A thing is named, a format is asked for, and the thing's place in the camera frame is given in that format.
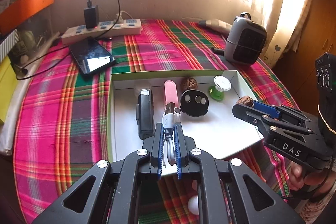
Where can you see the white power strip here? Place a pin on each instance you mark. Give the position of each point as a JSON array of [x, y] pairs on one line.
[[104, 30]]

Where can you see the striped white box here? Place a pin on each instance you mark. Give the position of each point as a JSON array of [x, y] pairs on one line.
[[8, 43]]

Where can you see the brown walnut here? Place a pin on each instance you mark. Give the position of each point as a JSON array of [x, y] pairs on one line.
[[246, 100], [189, 83]]

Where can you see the white plug on strip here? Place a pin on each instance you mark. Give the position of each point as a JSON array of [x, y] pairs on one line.
[[123, 15]]

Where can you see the green white cardboard box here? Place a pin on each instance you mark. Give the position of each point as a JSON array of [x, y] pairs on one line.
[[218, 131]]

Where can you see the black rectangular device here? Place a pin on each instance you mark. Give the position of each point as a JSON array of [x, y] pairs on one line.
[[145, 114]]

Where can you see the white round suction hook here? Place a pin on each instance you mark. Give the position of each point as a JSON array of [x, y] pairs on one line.
[[193, 205]]

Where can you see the white green suction cup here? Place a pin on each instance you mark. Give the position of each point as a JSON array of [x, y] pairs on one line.
[[220, 86]]

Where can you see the right hand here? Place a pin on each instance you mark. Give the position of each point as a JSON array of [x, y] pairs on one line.
[[315, 206]]

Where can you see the black smartphone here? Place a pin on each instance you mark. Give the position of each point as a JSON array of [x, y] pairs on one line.
[[91, 57]]

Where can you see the orange storage box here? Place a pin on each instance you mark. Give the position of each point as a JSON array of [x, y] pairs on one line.
[[20, 11]]

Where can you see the grey black space heater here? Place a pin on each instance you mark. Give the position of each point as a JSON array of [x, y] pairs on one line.
[[245, 41]]

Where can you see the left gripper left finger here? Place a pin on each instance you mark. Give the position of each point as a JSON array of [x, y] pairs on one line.
[[109, 191]]

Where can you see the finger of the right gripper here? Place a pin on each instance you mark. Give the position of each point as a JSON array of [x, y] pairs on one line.
[[292, 122], [267, 109]]

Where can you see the yellow box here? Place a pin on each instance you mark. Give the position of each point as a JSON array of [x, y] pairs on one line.
[[7, 87]]

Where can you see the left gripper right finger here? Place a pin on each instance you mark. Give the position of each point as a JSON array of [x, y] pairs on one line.
[[228, 191]]

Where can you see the black round disc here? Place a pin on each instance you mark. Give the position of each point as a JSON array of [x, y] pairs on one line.
[[194, 103]]

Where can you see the black charger adapter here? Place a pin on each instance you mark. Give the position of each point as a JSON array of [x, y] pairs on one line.
[[91, 17]]

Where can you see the pink plaid cloth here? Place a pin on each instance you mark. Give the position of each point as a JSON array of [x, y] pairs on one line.
[[61, 129]]

